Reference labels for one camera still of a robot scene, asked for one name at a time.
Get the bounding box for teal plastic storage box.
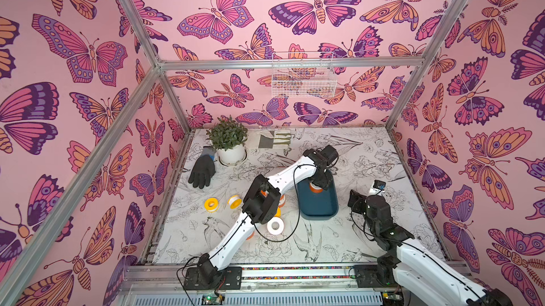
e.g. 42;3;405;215
297;180;339;221

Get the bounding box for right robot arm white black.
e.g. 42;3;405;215
348;190;512;305

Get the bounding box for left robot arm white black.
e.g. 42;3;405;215
197;145;339;286

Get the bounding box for white tape roll front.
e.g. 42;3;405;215
267;217;285;236

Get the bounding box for small yellow white tape roll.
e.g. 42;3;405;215
228;195;242;209

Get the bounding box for yellow tape roll left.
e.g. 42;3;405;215
204;198;219;212

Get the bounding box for folded green white cloth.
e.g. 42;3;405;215
258;129;292;149

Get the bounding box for potted green plant white pot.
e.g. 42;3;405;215
207;117;248;165

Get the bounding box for black work glove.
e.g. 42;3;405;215
188;146;216;189

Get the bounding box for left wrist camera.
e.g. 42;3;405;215
318;145;339;165

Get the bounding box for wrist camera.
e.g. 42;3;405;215
318;145;339;165
369;180;386;195

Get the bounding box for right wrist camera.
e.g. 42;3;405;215
369;180;386;195

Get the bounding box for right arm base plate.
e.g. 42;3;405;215
353;264;398;288

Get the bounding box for aluminium front rail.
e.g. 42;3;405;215
114;261;471;305

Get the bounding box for white wire basket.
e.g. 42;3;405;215
271;57;337;99

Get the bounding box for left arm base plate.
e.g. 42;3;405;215
183;266;242;290

